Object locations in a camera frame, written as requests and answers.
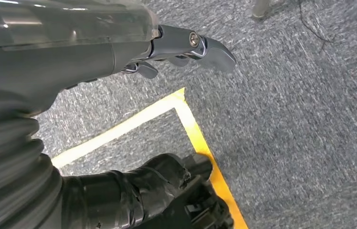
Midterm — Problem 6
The stainless steel workbench table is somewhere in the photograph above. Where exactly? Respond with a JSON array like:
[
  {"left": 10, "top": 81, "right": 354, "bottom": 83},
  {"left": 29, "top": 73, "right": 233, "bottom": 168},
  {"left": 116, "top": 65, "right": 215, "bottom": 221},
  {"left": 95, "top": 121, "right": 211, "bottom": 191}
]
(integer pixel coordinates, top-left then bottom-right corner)
[{"left": 252, "top": 0, "right": 273, "bottom": 19}]

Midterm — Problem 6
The yellow floor tape mark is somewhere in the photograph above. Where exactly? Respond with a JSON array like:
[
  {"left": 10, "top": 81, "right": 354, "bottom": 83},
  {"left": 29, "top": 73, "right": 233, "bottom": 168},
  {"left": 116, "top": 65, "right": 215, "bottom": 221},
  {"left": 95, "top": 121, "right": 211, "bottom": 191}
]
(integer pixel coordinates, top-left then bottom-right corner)
[{"left": 51, "top": 87, "right": 249, "bottom": 229}]

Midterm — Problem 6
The thin black floor cable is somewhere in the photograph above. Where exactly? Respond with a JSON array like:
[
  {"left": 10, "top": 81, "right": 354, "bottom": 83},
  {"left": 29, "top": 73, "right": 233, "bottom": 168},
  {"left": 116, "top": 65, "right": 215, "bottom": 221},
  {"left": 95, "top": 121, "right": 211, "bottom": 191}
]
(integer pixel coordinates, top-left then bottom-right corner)
[{"left": 297, "top": 0, "right": 336, "bottom": 45}]

